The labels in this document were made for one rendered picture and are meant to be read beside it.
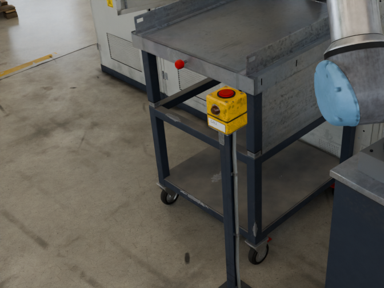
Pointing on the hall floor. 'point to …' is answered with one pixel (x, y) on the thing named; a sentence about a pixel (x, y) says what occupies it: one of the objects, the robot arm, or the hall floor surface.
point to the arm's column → (355, 241)
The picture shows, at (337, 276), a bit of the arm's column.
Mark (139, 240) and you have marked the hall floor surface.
